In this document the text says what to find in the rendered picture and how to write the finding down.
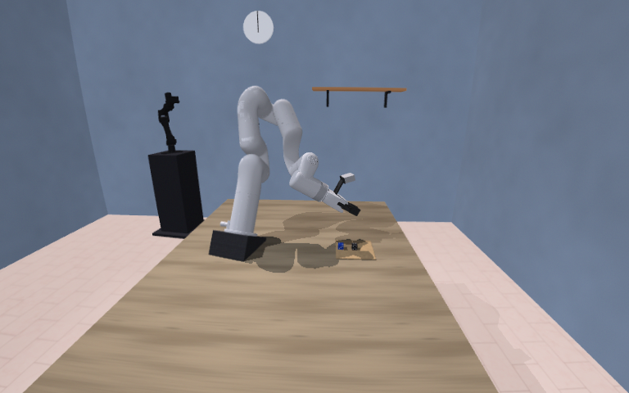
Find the tan sandy mat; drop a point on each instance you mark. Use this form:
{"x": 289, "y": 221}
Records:
{"x": 364, "y": 251}

